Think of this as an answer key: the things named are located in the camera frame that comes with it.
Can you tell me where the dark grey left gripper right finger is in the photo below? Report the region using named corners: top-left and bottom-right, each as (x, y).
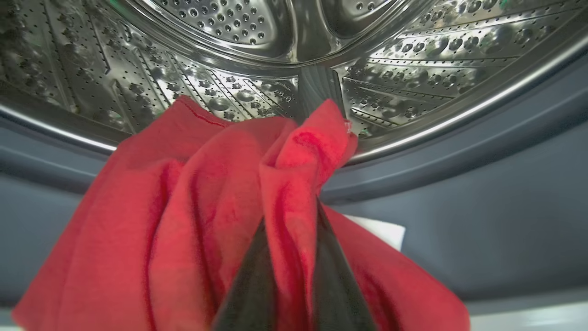
top-left (312, 202), bottom-right (378, 331)

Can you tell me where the stainless steel washer drum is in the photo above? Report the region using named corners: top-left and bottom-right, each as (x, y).
top-left (0, 0), bottom-right (588, 165)

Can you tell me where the red and white garment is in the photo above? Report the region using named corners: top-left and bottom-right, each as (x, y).
top-left (11, 95), bottom-right (471, 331)

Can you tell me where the grey rubber door gasket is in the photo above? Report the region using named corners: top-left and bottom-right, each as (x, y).
top-left (0, 46), bottom-right (588, 318)

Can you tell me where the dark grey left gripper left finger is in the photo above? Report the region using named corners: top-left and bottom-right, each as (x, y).
top-left (211, 219), bottom-right (282, 331)

